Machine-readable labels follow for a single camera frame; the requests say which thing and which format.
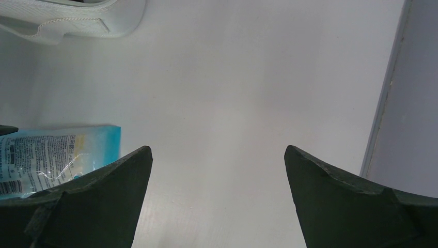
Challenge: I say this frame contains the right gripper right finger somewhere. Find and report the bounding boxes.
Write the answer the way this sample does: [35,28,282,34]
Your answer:
[284,145,437,247]

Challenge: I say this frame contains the white medicine kit case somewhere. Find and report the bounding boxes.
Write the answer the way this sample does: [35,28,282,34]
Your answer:
[1,1,147,45]

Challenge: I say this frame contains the large blue white pouch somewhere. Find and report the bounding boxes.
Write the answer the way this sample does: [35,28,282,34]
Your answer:
[1,126,121,199]

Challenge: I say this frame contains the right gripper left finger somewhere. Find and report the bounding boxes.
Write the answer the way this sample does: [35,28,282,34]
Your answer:
[1,146,153,247]

